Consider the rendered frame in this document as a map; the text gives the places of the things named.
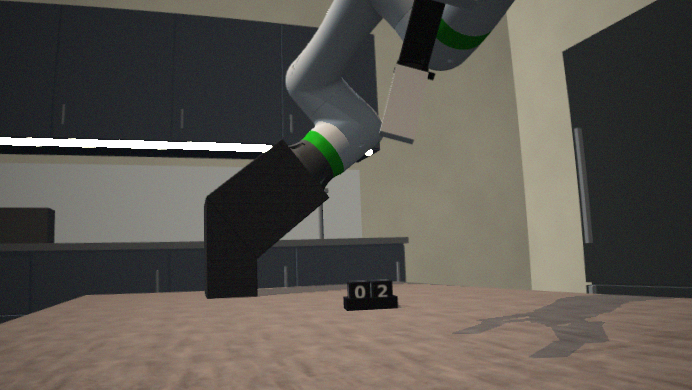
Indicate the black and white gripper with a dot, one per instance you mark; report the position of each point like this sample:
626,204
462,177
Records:
406,94

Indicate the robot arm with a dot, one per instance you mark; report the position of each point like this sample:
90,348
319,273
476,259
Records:
346,127

